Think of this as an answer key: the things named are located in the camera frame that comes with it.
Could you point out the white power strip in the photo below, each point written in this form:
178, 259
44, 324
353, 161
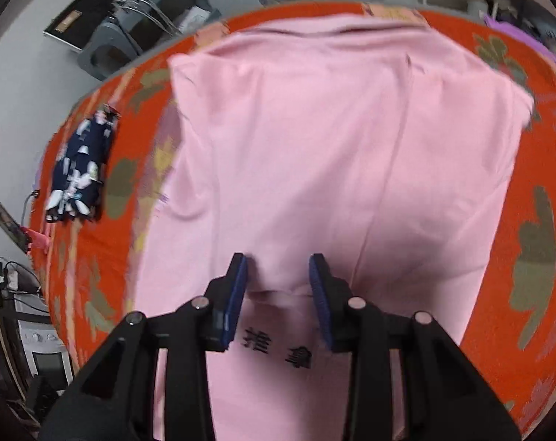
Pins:
4, 278

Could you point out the navy floral garment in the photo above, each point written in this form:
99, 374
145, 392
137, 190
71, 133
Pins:
80, 165

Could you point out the white appliance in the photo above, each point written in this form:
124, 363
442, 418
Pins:
43, 340

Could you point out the orange floral blanket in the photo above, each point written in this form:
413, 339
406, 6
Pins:
512, 285

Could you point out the black phone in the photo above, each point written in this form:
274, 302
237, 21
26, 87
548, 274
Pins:
9, 225

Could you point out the pink shirt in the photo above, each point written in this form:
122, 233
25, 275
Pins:
328, 147

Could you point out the pink phone stand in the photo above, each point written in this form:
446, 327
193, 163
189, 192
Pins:
36, 239

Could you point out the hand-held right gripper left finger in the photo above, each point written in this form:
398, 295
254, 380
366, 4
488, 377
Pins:
234, 303

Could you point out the grey pillow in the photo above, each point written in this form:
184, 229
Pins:
551, 32

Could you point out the grey therapy machine cart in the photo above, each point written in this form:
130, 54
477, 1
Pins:
121, 32

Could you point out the white bottle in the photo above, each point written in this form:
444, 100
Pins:
475, 4

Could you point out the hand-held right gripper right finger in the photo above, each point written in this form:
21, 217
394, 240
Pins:
321, 303

